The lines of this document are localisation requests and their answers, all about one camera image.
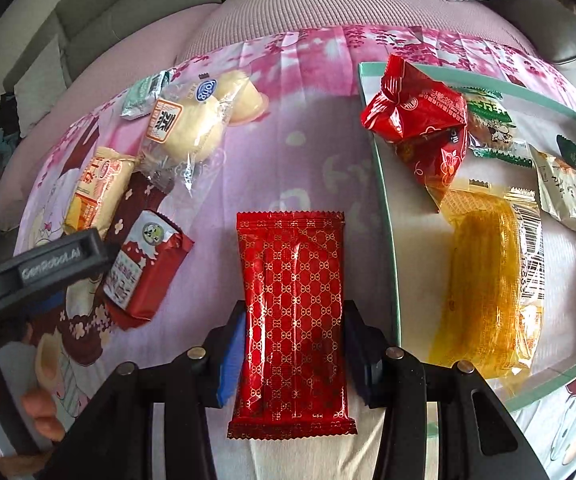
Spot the red patterned wafer packet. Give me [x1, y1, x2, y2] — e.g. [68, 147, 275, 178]
[228, 211, 356, 440]

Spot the dark red cake packet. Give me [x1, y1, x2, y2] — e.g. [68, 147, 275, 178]
[102, 172, 193, 330]

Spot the yellow cake packet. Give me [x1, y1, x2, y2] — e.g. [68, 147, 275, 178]
[429, 180, 545, 389]

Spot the orange swiss roll packet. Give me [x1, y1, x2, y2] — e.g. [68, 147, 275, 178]
[63, 146, 137, 238]

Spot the clear bag yellow bun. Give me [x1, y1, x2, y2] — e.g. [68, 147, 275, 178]
[139, 70, 250, 193]

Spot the red snack bag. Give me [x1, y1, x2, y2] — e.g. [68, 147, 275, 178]
[361, 54, 468, 205]

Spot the white green snack packet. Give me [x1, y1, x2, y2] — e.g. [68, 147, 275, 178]
[529, 144, 576, 232]

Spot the green rice cracker packet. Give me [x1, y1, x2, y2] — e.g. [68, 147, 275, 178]
[456, 87, 532, 167]

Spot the person's left hand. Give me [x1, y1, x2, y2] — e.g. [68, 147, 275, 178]
[0, 389, 65, 479]

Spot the pink floral cartoon tablecloth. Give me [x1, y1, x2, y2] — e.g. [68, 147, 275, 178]
[10, 25, 576, 479]

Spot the teal rimmed white tray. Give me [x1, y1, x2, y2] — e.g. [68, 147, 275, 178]
[357, 60, 576, 413]

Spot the dark clothes pile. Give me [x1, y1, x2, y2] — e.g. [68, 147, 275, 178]
[0, 92, 21, 153]

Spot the small green white packet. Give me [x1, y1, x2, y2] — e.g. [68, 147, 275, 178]
[120, 70, 173, 120]

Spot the pink sofa seat cover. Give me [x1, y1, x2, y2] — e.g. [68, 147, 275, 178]
[0, 0, 535, 231]

